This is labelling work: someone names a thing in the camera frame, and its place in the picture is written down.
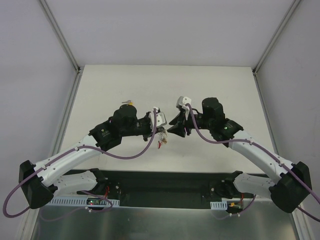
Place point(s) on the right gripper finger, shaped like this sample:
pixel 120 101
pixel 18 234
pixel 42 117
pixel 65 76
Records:
pixel 178 119
pixel 177 129

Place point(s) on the red handled key organizer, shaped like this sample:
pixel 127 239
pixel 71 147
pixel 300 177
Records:
pixel 162 140

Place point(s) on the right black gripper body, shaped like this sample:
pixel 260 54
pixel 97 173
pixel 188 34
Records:
pixel 185 124

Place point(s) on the left white cable duct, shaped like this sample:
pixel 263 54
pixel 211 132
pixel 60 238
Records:
pixel 68 201

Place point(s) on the aluminium table rail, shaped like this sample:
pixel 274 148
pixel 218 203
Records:
pixel 265 112
pixel 67 109

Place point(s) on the right white cable duct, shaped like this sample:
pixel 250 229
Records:
pixel 219 205

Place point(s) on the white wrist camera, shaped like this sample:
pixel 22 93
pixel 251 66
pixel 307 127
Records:
pixel 183 103
pixel 156 116

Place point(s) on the right aluminium frame post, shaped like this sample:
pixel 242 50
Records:
pixel 276 35

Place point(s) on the white cable duct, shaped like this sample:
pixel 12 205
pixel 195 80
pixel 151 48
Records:
pixel 68 201
pixel 219 205

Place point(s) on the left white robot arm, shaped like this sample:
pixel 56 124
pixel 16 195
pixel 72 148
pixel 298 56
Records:
pixel 45 179

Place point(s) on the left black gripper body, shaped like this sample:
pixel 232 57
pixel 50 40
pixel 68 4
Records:
pixel 147 126

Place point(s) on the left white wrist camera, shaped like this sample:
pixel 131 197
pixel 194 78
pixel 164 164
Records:
pixel 156 116

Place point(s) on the left aluminium frame post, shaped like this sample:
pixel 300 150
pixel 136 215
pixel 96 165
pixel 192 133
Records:
pixel 59 34

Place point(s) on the key with solid yellow tag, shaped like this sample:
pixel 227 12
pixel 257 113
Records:
pixel 128 102

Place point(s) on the aluminium frame post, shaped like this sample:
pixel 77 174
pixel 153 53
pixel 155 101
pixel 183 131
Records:
pixel 59 34
pixel 276 35

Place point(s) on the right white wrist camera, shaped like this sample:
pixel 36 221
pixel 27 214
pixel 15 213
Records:
pixel 183 103

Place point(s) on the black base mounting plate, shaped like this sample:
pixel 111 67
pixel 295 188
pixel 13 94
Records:
pixel 172 190

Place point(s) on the left aluminium table rail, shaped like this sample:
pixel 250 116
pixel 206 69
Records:
pixel 67 109

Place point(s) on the right aluminium table rail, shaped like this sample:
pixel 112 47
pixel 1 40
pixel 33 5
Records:
pixel 265 112

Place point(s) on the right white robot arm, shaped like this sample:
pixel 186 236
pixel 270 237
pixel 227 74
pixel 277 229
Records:
pixel 286 183

